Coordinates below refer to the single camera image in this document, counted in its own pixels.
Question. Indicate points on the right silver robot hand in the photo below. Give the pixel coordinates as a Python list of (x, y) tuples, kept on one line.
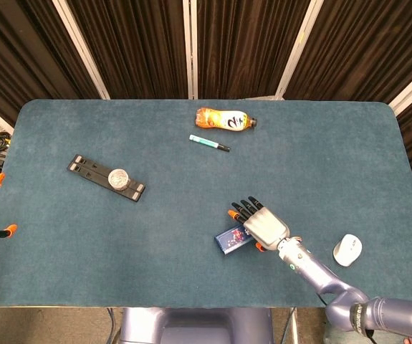
[(266, 227)]

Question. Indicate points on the small blue white box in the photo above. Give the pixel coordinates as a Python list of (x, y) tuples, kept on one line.
[(232, 240)]

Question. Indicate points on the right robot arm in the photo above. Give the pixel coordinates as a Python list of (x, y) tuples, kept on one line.
[(316, 276)]

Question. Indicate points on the white computer mouse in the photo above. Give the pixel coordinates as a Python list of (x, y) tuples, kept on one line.
[(347, 251)]

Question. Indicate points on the green whiteboard marker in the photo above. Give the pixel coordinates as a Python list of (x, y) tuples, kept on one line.
[(205, 141)]

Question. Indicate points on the blue felt table cover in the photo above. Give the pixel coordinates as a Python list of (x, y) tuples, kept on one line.
[(155, 233)]

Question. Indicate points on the orange soda bottle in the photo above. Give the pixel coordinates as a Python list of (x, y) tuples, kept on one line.
[(223, 120)]

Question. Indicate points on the black folding stand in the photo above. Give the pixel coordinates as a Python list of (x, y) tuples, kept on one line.
[(91, 168)]

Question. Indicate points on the purple robot torso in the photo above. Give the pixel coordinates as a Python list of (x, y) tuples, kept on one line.
[(191, 326)]

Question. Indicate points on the clear jar of clips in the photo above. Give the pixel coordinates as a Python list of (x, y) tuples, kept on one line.
[(119, 179)]

